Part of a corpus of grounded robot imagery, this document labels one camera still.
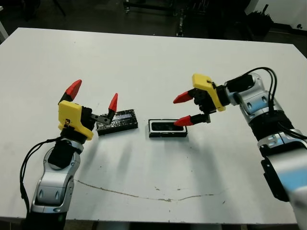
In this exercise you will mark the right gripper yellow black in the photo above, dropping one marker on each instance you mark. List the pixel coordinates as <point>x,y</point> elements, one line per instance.
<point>211,95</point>

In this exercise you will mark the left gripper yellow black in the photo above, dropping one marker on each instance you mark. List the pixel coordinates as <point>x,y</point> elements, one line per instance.
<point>72,115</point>

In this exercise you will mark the black taped box lid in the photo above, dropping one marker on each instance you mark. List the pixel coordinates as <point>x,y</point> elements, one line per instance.
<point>120,122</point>

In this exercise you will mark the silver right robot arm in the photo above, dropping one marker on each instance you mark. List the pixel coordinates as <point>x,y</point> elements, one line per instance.
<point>254,100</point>

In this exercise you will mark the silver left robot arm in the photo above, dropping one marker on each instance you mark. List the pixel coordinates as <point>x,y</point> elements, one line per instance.
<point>52,187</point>

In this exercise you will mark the black box with white insert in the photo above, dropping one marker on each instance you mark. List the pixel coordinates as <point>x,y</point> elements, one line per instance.
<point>168,134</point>

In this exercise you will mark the black bushy bundle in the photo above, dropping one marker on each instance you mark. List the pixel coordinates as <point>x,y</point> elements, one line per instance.
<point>261,20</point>

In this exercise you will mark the black wheeled metal frame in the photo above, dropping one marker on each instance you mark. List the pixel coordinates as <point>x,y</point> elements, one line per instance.
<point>180,24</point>

